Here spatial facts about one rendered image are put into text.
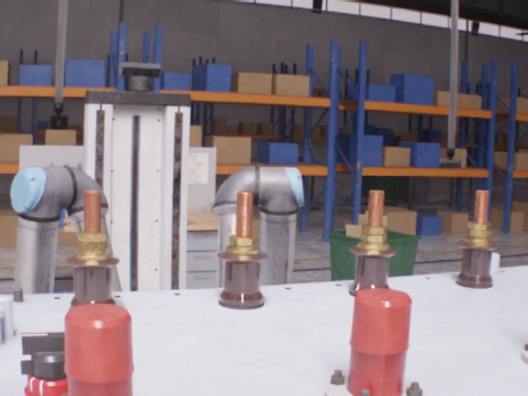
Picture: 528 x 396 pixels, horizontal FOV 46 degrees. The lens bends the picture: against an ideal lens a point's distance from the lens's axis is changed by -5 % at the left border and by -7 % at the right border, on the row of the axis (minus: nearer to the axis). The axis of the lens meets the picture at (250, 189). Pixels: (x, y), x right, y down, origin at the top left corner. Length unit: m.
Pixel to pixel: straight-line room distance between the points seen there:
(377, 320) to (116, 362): 0.29
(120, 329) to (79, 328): 0.04
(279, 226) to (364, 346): 1.22
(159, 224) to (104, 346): 1.56
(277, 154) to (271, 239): 7.65
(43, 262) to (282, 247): 0.71
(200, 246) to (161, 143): 3.34
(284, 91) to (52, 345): 8.85
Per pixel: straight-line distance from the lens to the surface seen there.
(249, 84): 9.47
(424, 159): 10.70
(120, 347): 0.66
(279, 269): 2.00
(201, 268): 5.50
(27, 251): 1.75
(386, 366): 0.77
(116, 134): 2.12
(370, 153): 10.25
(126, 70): 2.09
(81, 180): 1.76
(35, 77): 8.76
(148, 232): 2.18
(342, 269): 5.59
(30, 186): 1.68
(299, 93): 9.60
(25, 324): 1.08
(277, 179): 1.92
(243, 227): 1.16
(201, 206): 6.11
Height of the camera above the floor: 1.69
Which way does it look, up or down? 6 degrees down
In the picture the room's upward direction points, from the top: 2 degrees clockwise
